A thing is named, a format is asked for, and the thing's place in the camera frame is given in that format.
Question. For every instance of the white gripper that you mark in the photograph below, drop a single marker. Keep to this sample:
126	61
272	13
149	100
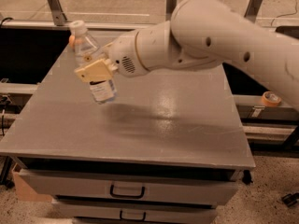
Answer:
123	55

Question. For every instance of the clear plastic tea bottle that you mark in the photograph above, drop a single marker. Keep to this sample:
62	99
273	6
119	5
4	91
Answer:
87	50

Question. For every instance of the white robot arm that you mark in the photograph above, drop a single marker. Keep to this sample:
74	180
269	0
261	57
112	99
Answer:
202	34

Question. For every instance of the orange fruit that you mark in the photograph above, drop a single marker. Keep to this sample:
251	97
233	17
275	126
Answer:
72	42

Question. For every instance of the upper grey drawer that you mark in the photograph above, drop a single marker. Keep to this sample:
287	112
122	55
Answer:
129	188

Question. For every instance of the grey drawer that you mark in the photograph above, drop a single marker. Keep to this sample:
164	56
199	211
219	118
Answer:
142	213
129	188

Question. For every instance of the lower grey drawer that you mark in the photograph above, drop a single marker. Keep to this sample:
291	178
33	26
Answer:
142	213

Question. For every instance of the roll of tape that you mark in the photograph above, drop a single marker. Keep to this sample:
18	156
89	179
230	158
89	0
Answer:
270	99

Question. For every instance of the left metal bracket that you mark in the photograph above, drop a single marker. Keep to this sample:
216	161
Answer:
57	13

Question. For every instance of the metal bracket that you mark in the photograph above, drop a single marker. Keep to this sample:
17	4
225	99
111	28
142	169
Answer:
57	13
169	8
252	10

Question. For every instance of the middle metal bracket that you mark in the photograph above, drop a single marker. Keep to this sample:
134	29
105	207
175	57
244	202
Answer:
169	8

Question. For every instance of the right metal bracket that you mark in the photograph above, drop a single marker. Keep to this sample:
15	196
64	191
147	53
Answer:
252	10

